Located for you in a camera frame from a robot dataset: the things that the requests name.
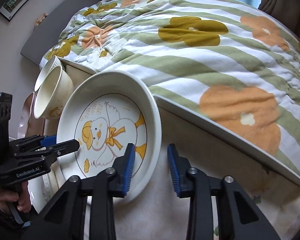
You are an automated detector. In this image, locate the cream ribbed bowl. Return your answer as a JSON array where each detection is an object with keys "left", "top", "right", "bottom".
[{"left": 33, "top": 66, "right": 74, "bottom": 120}]

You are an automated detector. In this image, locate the duck pattern white plate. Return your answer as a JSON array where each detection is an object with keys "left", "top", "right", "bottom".
[{"left": 57, "top": 70, "right": 162, "bottom": 204}]

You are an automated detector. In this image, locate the person's left hand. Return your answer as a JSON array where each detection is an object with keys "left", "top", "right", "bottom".
[{"left": 0, "top": 181, "right": 31, "bottom": 214}]

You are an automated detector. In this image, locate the pink square bowl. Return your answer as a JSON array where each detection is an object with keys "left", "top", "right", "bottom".
[{"left": 17, "top": 92, "right": 45, "bottom": 139}]

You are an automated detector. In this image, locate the large white plate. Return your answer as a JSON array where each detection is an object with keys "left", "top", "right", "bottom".
[{"left": 28, "top": 161, "right": 65, "bottom": 213}]

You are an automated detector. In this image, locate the small white bowl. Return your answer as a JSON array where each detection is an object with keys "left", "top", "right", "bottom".
[{"left": 34, "top": 56, "right": 64, "bottom": 92}]

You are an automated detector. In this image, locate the cream floral bedsheet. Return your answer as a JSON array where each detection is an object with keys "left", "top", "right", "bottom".
[{"left": 42, "top": 56, "right": 300, "bottom": 240}]

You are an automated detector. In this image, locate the grey headboard cushion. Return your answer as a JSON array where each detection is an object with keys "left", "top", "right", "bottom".
[{"left": 20, "top": 0, "right": 101, "bottom": 65}]

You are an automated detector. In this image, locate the floral striped duvet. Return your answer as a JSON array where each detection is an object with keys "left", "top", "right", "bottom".
[{"left": 40, "top": 0, "right": 300, "bottom": 176}]

